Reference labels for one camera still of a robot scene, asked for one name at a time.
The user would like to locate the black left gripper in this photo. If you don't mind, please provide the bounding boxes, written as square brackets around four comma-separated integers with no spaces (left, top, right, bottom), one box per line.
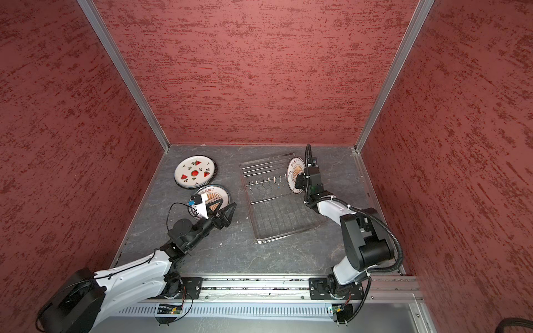
[187,198,237,250]

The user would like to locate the red patterned white plate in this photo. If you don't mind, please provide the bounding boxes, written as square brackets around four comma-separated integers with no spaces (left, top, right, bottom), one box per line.
[287,157,305,194]

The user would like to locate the orange sunburst white plate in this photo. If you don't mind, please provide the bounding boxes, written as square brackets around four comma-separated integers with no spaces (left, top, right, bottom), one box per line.
[193,185,230,209]

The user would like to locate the dark striped rim plate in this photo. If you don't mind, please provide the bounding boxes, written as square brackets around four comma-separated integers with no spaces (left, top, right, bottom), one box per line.
[182,157,218,191]

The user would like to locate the strawberry pattern white plate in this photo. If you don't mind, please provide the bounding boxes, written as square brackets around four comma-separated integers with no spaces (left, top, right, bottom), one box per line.
[174,155,217,189]

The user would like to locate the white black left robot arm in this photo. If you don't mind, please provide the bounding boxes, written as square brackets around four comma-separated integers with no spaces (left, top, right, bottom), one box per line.
[35,199,237,332]

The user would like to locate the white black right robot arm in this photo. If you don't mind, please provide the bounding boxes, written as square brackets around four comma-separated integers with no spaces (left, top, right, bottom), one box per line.
[295,165,404,287]

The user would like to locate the left green circuit board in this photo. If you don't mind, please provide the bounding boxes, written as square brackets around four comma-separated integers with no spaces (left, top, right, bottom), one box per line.
[155,304,183,326]

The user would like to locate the green circuit board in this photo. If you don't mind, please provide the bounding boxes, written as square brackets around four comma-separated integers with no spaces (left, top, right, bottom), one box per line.
[328,304,354,326]
[155,304,183,326]

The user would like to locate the right green circuit board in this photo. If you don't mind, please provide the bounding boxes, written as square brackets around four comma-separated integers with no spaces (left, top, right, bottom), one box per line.
[328,304,354,326]

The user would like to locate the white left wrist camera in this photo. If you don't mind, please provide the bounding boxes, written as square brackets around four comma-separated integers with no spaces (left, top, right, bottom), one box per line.
[187,194,208,219]

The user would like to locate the black corrugated right cable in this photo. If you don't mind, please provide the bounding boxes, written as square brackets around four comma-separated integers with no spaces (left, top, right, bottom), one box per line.
[303,143,405,274]

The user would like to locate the chrome wire dish rack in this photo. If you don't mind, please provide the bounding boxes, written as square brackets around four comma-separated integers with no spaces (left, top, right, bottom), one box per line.
[240,152,326,243]

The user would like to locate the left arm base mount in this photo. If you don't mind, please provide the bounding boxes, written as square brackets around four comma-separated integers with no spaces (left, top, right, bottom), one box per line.
[161,272,204,300]

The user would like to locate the aluminium front rail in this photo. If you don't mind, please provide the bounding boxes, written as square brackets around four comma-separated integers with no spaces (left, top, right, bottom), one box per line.
[114,275,425,321]

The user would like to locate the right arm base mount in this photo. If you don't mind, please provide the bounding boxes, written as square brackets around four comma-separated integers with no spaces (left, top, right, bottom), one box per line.
[308,274,364,301]

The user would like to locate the aluminium right corner post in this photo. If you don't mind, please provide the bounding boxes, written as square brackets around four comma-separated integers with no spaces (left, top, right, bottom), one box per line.
[355,0,434,154]

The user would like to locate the aluminium corner post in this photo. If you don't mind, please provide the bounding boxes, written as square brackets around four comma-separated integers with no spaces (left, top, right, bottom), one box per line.
[77,0,171,153]
[355,0,434,154]

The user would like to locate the aluminium left corner post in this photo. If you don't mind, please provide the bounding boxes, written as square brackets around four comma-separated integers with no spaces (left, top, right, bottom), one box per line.
[77,0,171,153]

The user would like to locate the black cable bottom right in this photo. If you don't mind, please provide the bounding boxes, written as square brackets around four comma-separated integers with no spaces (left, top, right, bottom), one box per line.
[494,317,533,333]

